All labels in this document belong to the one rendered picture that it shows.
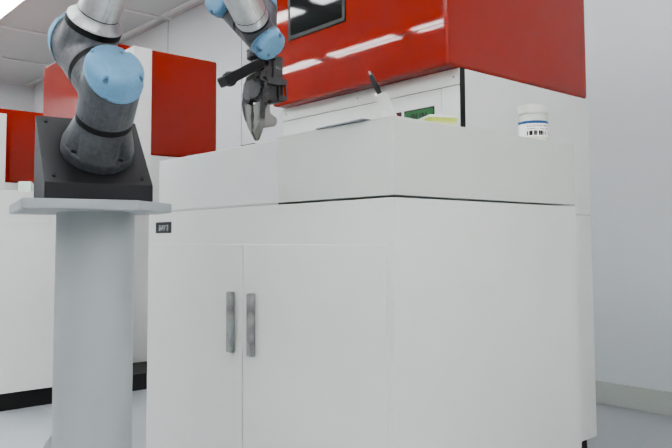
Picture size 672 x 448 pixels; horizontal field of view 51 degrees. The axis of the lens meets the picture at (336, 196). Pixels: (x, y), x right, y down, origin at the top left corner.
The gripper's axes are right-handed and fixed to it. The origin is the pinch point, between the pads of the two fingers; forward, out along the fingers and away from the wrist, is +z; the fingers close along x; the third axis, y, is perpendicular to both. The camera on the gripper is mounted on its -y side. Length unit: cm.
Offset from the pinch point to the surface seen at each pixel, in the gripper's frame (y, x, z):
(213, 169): -4.1, 11.5, 7.7
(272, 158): -4.1, -13.1, 7.1
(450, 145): 12, -50, 7
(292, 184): -4.2, -20.3, 13.3
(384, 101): 24.6, -19.6, -8.2
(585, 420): 120, -16, 85
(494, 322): 25, -50, 42
